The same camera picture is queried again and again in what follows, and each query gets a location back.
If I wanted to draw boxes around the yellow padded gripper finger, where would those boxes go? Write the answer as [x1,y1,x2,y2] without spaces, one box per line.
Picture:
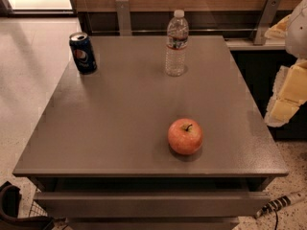
[264,59,307,127]
[265,14,290,39]

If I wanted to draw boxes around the blue pepsi can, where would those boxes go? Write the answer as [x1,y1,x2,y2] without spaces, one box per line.
[69,32,97,74]

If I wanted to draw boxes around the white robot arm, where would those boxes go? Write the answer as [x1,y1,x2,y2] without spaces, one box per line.
[264,0,307,127]

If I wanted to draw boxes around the light side shelf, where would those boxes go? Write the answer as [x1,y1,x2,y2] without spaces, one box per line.
[225,38,285,51]

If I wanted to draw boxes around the clear plastic water bottle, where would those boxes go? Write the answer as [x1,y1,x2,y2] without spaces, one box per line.
[165,10,189,77]

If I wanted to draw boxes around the red apple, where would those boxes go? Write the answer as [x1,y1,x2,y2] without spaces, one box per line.
[168,118,203,155]

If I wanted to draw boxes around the grey cabinet drawer front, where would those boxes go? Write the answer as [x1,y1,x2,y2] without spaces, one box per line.
[35,192,269,218]

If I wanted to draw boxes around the black chair base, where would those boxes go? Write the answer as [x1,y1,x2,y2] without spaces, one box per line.
[0,181,54,230]

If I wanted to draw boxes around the right grey metal bracket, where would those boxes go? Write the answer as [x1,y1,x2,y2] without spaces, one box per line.
[253,0,281,44]

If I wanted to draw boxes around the grey metal bracket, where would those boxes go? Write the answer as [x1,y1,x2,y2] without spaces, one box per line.
[115,0,132,36]
[253,0,281,44]

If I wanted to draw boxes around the striped black white cable sleeve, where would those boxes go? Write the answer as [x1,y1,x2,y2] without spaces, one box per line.
[254,190,307,219]

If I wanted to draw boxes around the left grey metal bracket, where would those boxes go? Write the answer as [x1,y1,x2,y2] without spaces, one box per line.
[115,0,132,36]

